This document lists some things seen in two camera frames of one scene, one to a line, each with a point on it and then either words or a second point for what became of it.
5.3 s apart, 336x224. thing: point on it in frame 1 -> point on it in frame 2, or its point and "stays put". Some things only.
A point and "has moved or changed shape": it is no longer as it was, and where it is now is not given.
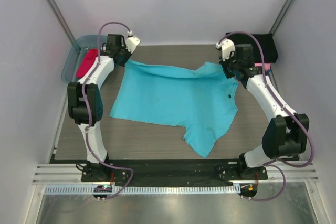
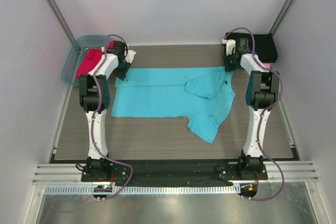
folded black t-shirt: (270, 51) stays put
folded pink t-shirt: (267, 65) stays put
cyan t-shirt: (200, 103) has moved or changed shape
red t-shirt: (86, 63) stays put
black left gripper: (128, 54) -> (122, 75)
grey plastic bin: (77, 52) stays put
